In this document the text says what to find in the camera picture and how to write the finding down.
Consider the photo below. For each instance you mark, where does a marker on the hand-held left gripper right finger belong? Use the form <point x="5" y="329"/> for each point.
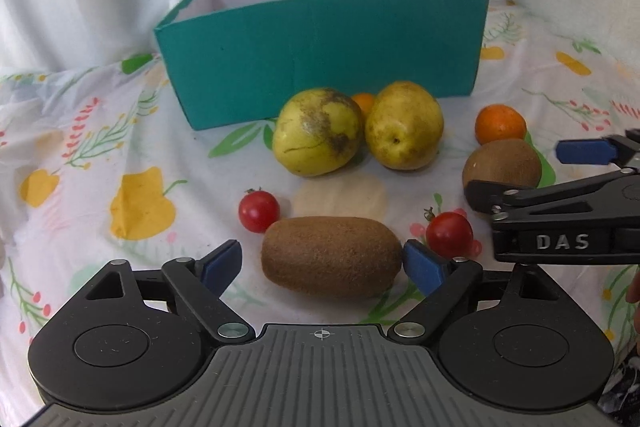
<point x="423" y="268"/>

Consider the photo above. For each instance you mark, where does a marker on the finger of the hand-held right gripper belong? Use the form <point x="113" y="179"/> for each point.
<point x="582" y="151"/>
<point x="555" y="199"/>

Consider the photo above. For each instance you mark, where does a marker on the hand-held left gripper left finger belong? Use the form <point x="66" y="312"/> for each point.
<point x="223" y="264"/>

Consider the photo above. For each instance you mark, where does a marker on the red cherry tomato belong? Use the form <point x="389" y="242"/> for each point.
<point x="449" y="233"/>
<point x="258" y="210"/>

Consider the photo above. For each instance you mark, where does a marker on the round brown kiwi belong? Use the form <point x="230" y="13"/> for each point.
<point x="502" y="164"/>

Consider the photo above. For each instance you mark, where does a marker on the large orange mandarin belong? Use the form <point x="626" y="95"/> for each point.
<point x="500" y="123"/>

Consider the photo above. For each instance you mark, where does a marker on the long brown kiwi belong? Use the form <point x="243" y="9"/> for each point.
<point x="331" y="256"/>

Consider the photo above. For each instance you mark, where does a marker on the smooth yellow pear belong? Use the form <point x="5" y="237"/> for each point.
<point x="404" y="126"/>

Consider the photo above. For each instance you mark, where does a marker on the brown-spotted yellow pear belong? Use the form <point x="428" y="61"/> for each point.
<point x="316" y="132"/>

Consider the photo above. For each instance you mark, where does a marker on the small orange mandarin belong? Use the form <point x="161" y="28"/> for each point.
<point x="365" y="102"/>

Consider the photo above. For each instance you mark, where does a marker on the teal cardboard box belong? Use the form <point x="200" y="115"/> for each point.
<point x="320" y="52"/>

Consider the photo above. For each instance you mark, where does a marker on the person's right hand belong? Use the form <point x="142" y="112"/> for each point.
<point x="634" y="294"/>

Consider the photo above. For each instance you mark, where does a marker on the floral printed tablecloth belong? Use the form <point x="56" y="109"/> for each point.
<point x="100" y="147"/>

